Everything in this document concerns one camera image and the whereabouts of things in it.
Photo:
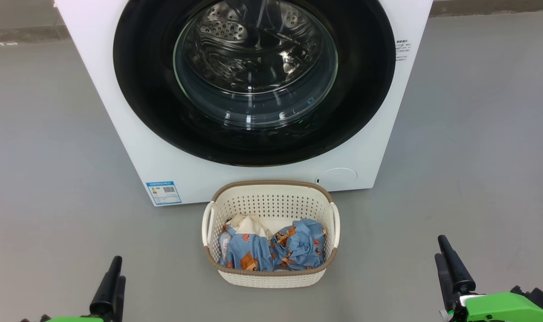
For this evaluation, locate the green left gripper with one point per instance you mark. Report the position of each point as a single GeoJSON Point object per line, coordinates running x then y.
{"type": "Point", "coordinates": [74, 319]}

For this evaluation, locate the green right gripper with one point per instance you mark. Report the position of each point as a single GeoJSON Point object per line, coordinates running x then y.
{"type": "Point", "coordinates": [499, 308]}

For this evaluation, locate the blue cartoon garment with cream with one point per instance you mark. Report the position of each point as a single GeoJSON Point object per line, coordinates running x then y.
{"type": "Point", "coordinates": [244, 248]}

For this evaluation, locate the blue cartoon print garment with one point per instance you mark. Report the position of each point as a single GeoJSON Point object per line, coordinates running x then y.
{"type": "Point", "coordinates": [300, 246]}

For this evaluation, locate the black round glass washer door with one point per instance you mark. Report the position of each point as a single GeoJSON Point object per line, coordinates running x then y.
{"type": "Point", "coordinates": [141, 89]}

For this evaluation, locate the white front-load washing machine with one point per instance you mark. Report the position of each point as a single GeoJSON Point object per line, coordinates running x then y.
{"type": "Point", "coordinates": [132, 170]}

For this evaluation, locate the blue energy label sticker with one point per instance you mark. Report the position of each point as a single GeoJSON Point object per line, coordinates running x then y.
{"type": "Point", "coordinates": [164, 193]}

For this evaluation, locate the white round filter cover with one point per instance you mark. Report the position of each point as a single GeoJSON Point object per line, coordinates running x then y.
{"type": "Point", "coordinates": [338, 176]}

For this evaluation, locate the cream perforated laundry basket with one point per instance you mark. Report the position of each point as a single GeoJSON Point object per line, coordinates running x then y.
{"type": "Point", "coordinates": [271, 201]}

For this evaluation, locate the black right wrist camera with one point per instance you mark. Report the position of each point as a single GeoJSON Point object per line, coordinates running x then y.
{"type": "Point", "coordinates": [541, 297]}

